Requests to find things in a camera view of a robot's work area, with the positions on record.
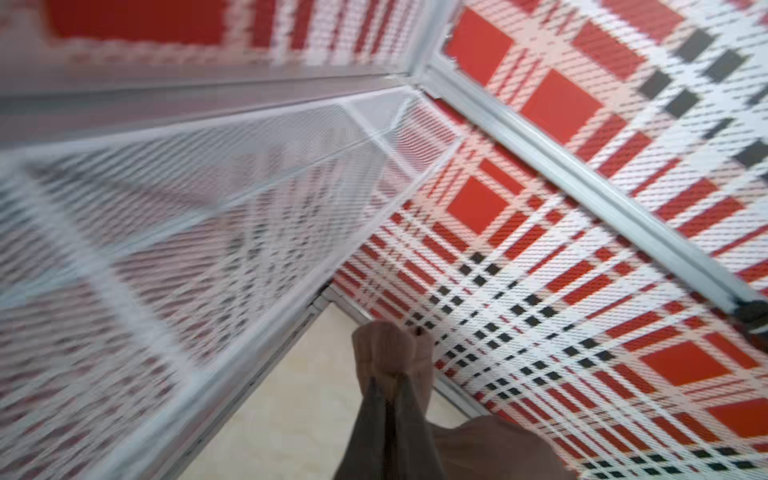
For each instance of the white wire mesh shelf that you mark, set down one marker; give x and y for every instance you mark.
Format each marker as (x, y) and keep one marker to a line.
(146, 275)

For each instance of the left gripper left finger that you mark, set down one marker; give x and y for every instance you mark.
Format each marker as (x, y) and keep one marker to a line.
(366, 455)

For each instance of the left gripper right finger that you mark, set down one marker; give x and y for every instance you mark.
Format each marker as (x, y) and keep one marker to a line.
(414, 455)

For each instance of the brown trousers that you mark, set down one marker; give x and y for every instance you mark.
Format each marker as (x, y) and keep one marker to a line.
(485, 447)

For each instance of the black hook rail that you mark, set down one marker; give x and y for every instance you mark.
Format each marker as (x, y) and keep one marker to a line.
(751, 318)

